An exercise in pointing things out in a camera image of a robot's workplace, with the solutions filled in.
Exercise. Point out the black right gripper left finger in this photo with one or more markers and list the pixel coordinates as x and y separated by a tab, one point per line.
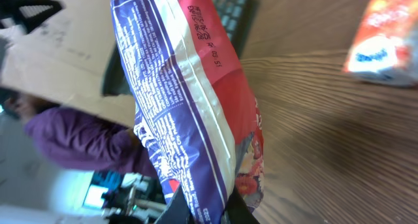
177	210

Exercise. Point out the small orange box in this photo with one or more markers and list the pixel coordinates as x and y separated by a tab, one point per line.
384	50

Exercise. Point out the person in purple top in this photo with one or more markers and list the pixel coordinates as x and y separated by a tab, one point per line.
77	140

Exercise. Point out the brown cardboard panel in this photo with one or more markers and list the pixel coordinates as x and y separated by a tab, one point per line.
65	60

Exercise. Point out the red purple snack packet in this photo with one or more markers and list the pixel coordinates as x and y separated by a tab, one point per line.
195	112

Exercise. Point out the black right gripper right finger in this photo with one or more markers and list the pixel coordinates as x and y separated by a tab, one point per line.
236	210

